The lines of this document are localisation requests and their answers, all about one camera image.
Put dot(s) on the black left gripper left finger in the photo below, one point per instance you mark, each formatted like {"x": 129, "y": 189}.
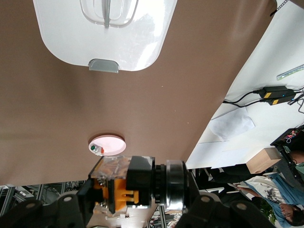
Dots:
{"x": 59, "y": 211}

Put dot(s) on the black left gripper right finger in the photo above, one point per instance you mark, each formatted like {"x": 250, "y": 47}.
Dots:
{"x": 213, "y": 213}

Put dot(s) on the orange push button switch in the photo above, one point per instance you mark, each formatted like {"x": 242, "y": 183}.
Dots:
{"x": 140, "y": 173}

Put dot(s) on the person in floral shirt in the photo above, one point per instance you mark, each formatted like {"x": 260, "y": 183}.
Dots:
{"x": 266, "y": 192}

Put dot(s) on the wooden block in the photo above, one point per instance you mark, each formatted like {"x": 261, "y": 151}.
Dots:
{"x": 261, "y": 161}

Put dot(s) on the pink round plate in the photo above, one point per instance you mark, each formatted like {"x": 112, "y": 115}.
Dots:
{"x": 114, "y": 145}

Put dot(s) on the white crumpled paper bag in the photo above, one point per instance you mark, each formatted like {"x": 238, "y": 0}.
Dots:
{"x": 232, "y": 123}

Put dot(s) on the person in green shirt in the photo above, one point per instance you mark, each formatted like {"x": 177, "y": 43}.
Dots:
{"x": 299, "y": 166}

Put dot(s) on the black electronics stand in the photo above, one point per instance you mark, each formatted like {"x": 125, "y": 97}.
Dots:
{"x": 287, "y": 147}

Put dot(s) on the black power adapter yellow label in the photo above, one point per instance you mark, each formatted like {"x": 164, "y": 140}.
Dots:
{"x": 275, "y": 91}
{"x": 283, "y": 99}

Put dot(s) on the transparent green ruler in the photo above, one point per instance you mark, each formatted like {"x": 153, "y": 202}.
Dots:
{"x": 289, "y": 72}

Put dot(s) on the white storage box lid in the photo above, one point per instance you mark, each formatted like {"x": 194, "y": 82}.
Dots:
{"x": 107, "y": 35}

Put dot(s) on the aluminium frame rack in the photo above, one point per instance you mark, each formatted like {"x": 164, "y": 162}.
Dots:
{"x": 35, "y": 190}

